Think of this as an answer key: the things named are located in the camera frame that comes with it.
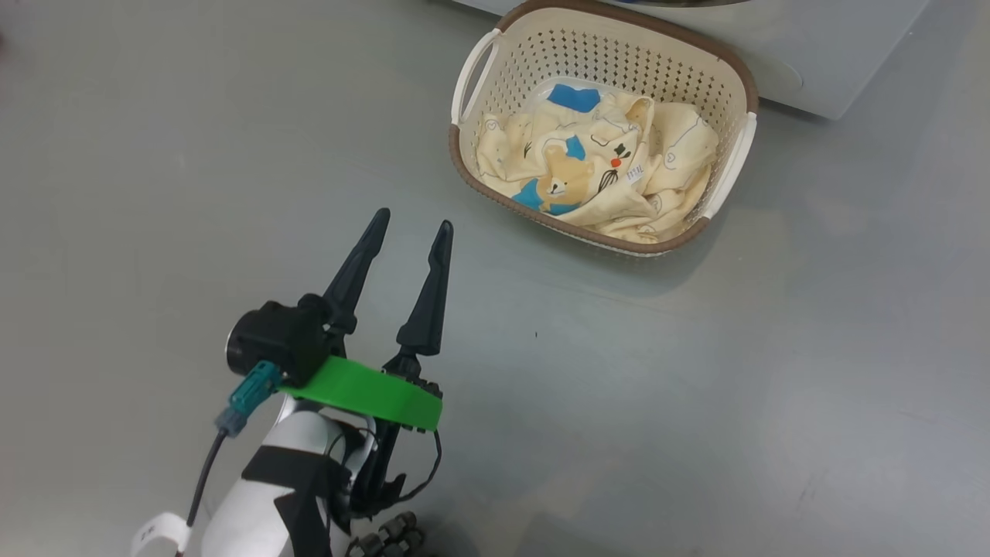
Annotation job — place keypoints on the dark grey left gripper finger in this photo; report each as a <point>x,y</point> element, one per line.
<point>429,309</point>
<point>357,271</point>

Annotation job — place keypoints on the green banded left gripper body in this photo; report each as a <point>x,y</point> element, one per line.
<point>363,394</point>

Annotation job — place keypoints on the blue cloth piece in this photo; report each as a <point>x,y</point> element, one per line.
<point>574,97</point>

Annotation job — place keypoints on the cream line print garment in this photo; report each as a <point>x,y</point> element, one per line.
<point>684,147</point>

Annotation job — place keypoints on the black wheeled robot base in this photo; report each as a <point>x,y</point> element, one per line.
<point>394,534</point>

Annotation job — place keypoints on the cream perforated laundry basket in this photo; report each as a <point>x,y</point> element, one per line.
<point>588,46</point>

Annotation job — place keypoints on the white washing machine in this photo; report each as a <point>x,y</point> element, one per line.
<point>812,46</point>

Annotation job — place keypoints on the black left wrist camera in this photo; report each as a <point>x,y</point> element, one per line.
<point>278,340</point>

